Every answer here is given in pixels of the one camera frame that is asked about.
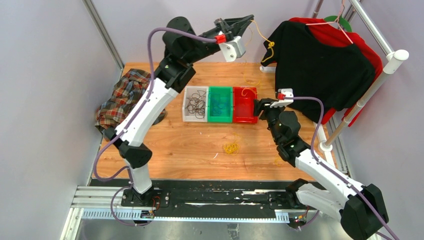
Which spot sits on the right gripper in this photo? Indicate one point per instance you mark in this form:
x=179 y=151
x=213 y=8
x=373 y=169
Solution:
x=259 y=105

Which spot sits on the red t-shirt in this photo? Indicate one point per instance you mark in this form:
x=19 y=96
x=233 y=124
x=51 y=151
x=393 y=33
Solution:
x=327 y=66

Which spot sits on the black t-shirt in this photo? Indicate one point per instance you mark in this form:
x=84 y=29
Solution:
x=278 y=46

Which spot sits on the white plastic bin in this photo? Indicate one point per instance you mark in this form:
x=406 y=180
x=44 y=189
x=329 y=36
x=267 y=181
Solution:
x=195 y=104

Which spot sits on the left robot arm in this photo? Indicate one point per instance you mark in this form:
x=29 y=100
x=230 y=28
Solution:
x=183 y=48

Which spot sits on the green clothes hanger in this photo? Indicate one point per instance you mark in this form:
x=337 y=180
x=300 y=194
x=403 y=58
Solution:
x=341 y=21

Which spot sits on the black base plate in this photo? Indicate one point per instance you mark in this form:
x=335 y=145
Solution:
x=216 y=199

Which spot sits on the plaid flannel shirt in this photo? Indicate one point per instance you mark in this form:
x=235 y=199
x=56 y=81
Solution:
x=125 y=95

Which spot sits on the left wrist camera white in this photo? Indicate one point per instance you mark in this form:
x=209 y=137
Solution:
x=233 y=49

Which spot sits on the green plastic bin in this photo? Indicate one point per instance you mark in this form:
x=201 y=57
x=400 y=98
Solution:
x=220 y=104

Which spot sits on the red plastic bin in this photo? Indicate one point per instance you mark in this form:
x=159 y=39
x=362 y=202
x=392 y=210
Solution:
x=243 y=105

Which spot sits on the white clothes rack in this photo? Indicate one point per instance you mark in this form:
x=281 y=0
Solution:
x=395 y=58

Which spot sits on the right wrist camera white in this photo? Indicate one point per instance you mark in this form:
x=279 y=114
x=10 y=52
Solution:
x=284 y=98

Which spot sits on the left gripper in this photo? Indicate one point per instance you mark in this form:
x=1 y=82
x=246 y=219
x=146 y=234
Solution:
x=229 y=26

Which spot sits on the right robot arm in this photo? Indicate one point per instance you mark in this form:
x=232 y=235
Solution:
x=360 y=209

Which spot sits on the pink clothes hanger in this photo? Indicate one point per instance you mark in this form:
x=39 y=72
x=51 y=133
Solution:
x=335 y=22

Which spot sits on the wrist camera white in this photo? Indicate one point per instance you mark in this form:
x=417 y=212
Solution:
x=233 y=49
x=284 y=98

